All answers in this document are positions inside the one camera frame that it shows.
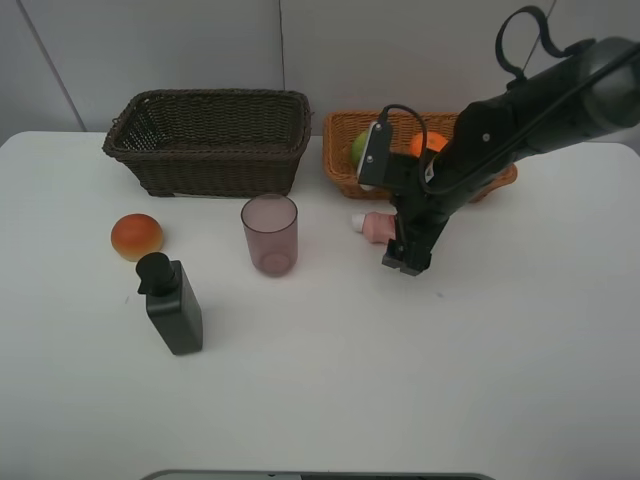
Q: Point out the orange wicker basket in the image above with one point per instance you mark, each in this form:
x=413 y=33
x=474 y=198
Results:
x=342 y=128

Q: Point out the orange mandarin fruit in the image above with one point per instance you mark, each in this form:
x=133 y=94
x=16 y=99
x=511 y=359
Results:
x=434 y=142

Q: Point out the dark brown wicker basket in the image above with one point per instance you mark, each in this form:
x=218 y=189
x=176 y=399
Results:
x=237 y=143

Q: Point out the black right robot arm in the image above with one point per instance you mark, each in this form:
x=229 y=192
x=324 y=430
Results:
x=589 y=95

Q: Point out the black pump bottle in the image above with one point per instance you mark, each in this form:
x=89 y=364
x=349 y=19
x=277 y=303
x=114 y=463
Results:
x=170 y=302

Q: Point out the round orange bread bun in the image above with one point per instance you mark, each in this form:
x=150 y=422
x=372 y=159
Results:
x=136 y=235

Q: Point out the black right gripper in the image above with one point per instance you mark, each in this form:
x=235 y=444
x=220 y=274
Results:
x=420 y=217

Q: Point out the pink small bottle white cap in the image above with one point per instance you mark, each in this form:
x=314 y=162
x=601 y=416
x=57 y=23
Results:
x=377 y=228

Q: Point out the green lime fruit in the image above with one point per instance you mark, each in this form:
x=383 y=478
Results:
x=358 y=148

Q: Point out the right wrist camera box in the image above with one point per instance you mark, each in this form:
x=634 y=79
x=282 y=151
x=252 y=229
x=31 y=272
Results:
x=375 y=155

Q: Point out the purple translucent plastic cup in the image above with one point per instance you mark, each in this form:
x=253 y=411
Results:
x=270 y=225

